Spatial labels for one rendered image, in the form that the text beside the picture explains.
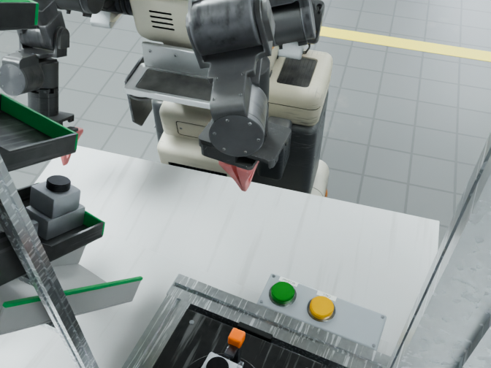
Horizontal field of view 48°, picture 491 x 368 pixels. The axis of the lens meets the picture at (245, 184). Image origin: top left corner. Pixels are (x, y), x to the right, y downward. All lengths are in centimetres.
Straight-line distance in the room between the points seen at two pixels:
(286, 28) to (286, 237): 43
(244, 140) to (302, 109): 105
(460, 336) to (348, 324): 76
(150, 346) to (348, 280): 41
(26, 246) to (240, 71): 29
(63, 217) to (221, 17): 34
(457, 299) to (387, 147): 250
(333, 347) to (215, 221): 41
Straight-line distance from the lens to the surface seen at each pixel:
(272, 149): 67
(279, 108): 162
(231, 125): 55
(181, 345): 91
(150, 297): 109
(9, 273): 68
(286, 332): 93
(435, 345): 20
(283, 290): 96
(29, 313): 75
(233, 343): 80
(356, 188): 245
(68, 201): 74
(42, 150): 62
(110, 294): 88
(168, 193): 125
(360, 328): 95
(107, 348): 106
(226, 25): 57
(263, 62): 62
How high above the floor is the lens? 179
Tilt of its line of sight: 48 degrees down
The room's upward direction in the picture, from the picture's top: straight up
